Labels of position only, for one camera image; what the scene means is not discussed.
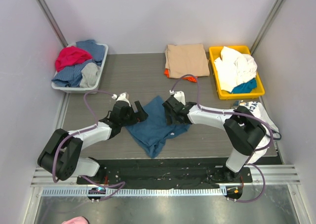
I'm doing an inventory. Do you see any dark blue t-shirt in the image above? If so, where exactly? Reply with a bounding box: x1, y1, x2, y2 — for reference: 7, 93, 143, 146
126, 96, 190, 159

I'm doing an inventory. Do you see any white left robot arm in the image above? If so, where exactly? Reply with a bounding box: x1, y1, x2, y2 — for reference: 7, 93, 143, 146
37, 100, 148, 184

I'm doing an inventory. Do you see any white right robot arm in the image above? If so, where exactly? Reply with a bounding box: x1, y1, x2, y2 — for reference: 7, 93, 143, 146
162, 95, 267, 182

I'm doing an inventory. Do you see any folded orange t-shirt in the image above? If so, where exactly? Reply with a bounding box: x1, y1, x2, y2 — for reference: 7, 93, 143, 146
164, 69, 197, 83

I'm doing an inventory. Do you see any grey garment in bin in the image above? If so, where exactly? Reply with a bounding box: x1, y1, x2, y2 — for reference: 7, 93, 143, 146
79, 62, 100, 88

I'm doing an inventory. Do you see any folded beige t-shirt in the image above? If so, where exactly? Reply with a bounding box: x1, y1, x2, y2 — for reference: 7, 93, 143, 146
164, 44, 210, 79

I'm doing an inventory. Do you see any grey plastic bin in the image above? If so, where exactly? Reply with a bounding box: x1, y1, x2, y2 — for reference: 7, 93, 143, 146
51, 43, 109, 94

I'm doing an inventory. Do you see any blue checked shirt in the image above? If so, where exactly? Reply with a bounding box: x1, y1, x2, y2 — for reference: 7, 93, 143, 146
51, 39, 106, 88

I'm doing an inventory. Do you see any white t-shirt in tray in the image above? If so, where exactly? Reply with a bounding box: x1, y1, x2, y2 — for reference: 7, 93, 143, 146
214, 46, 257, 93

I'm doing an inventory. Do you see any teal garment in tray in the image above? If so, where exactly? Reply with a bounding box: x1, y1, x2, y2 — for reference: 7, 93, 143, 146
231, 78, 257, 94

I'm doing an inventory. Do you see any pink red garment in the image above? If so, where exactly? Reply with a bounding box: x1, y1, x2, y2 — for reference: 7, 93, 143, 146
55, 46, 92, 72

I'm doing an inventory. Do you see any white printed t-shirt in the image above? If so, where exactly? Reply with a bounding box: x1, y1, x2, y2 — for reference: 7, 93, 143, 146
239, 101, 282, 164

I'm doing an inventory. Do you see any pink object at bottom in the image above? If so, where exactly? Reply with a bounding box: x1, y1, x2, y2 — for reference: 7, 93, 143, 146
62, 216, 89, 224

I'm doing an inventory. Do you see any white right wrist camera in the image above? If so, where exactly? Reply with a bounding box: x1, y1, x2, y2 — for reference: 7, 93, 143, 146
169, 90, 186, 105

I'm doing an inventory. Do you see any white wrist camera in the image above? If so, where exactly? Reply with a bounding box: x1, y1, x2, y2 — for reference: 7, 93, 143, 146
169, 90, 186, 105
111, 92, 131, 108

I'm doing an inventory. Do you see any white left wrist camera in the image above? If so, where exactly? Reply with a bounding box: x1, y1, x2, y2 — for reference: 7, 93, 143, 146
111, 92, 131, 108

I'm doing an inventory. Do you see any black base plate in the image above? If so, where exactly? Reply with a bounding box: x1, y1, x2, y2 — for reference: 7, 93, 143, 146
90, 158, 253, 189

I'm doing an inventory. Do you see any slotted cable duct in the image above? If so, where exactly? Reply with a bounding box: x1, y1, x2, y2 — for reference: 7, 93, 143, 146
41, 186, 227, 197

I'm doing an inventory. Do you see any aluminium rail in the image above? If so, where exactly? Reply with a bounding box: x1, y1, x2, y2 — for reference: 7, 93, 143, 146
246, 165, 301, 185

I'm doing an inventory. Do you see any left aluminium frame post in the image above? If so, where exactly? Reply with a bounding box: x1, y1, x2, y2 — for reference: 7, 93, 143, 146
36, 0, 68, 47

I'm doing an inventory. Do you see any aluminium frame post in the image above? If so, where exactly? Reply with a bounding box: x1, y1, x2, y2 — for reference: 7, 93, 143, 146
250, 0, 286, 55
36, 0, 68, 47

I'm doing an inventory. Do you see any right aluminium frame post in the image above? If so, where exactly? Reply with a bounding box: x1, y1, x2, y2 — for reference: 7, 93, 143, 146
250, 0, 286, 55

